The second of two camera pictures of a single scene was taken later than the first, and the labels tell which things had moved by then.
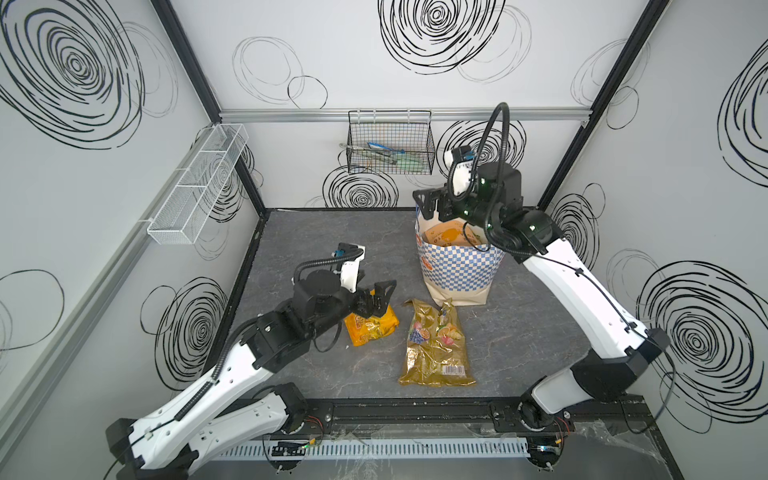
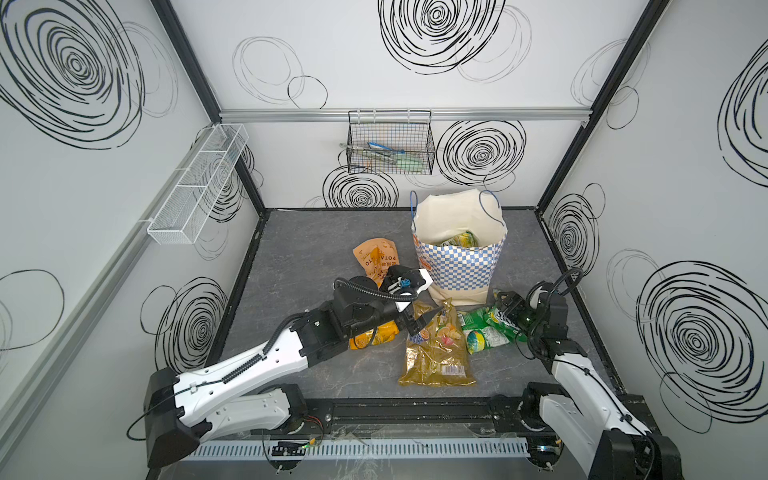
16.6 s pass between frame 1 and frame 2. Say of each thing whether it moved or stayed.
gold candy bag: stayed
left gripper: moved
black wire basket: stayed
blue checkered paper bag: stayed
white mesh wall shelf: stayed
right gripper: moved
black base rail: stayed
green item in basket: stayed
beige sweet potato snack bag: moved
